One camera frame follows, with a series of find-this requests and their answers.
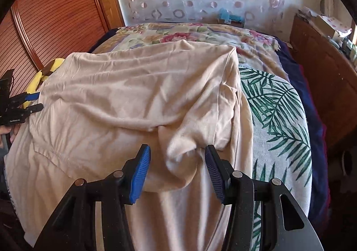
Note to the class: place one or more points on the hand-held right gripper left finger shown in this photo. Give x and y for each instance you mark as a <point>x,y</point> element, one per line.
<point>140,173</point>

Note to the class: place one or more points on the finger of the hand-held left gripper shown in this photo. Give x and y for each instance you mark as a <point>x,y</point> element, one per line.
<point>32,96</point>
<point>33,108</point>

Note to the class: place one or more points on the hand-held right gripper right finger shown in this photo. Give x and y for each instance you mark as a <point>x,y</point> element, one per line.
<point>213,173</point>

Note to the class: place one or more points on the beige printed t-shirt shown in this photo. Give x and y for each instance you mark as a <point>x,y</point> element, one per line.
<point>125,100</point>

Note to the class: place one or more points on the person's left hand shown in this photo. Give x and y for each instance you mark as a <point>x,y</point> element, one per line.
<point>12,131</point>

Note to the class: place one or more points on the yellow plush toy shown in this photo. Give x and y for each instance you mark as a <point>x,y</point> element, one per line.
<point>33,83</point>

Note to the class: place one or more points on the palm leaf printed sheet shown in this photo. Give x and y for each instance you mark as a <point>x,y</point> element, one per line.
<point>279,128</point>

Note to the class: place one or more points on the brown slatted wooden wardrobe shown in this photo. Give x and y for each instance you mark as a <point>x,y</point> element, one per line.
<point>64,11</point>

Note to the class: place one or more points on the floral blanket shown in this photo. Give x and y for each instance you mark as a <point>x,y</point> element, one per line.
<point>173,35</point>

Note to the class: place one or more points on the long wooden cabinet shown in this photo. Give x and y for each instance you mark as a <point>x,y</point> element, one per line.
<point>329,78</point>

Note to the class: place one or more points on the blue box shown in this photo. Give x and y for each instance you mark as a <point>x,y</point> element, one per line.
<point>230,16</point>

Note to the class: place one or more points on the cardboard box with dotted cloth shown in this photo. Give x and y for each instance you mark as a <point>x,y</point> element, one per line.
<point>326,26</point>

